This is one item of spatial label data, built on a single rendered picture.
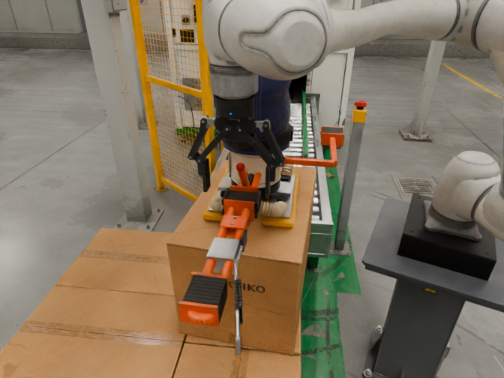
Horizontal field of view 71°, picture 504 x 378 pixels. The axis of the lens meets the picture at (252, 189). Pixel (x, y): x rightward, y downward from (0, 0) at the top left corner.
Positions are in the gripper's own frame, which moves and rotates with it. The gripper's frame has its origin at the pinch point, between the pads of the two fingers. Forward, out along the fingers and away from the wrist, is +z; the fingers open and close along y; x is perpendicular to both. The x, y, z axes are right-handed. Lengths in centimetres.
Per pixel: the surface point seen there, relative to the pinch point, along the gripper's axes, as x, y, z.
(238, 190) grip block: -19.1, 3.8, 11.9
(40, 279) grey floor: -74, 144, 122
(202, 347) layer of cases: -7, 15, 68
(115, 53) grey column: -141, 105, -3
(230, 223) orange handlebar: -3.2, 2.5, 12.2
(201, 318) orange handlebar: 24.7, 1.4, 13.2
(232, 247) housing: 5.5, 0.0, 12.3
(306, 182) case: -56, -15, 28
